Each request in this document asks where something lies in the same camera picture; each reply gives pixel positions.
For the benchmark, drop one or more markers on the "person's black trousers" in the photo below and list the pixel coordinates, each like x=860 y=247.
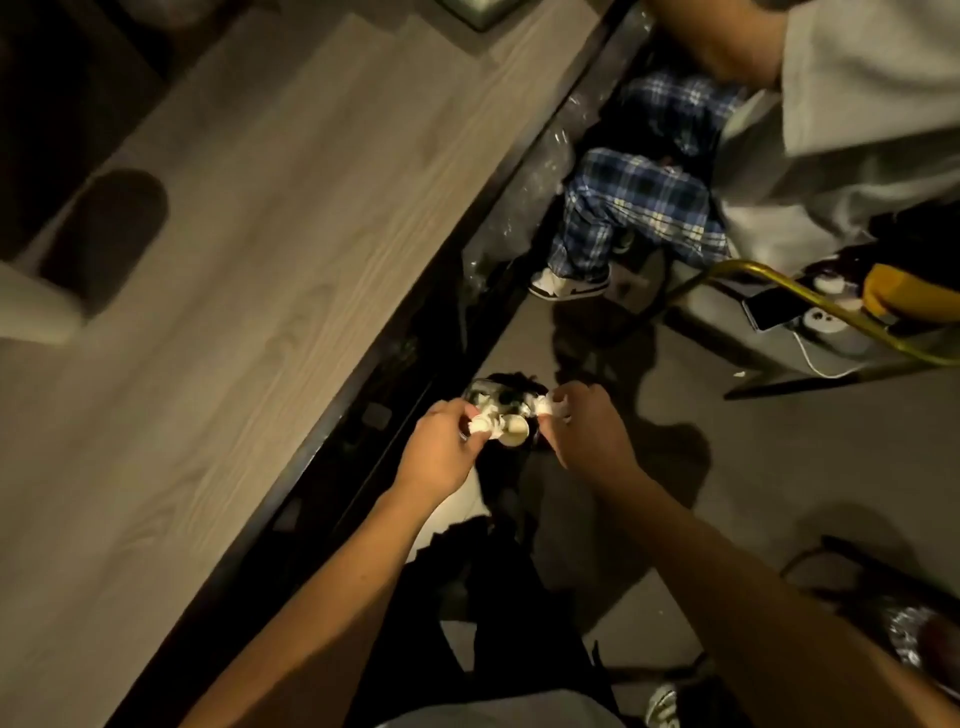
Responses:
x=495 y=622

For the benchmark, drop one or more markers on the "person's left forearm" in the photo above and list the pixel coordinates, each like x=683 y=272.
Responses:
x=330 y=607

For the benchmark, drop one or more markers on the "person's right hand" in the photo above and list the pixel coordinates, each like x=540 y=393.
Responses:
x=592 y=439

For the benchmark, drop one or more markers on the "white chess piece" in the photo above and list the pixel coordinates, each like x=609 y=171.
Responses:
x=553 y=405
x=482 y=426

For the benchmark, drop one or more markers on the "person's left fingers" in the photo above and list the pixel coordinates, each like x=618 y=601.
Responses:
x=465 y=418

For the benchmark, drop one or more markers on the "cream round-based chess piece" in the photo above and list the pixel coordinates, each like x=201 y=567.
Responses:
x=514 y=431

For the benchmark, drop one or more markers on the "white round charger plug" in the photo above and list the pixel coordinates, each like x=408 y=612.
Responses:
x=821 y=321
x=829 y=283

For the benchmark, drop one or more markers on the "black smartphone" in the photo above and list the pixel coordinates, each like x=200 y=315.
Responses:
x=772 y=307

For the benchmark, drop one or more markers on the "person's left hand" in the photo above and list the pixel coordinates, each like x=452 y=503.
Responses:
x=435 y=457

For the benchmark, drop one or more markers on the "person's right fingers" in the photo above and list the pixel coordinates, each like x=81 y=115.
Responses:
x=562 y=409

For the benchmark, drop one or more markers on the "gold metal chair frame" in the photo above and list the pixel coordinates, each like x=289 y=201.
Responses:
x=825 y=304

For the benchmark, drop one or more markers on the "crinkled silver foil bag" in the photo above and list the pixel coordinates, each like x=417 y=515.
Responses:
x=911 y=634

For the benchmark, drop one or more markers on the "grey-green tray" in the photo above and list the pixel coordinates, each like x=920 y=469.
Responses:
x=480 y=10

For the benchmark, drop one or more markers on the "person's right forearm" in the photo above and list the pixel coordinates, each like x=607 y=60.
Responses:
x=750 y=600

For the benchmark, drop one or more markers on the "person's white shoe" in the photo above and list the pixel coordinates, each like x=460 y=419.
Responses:
x=661 y=706
x=566 y=286

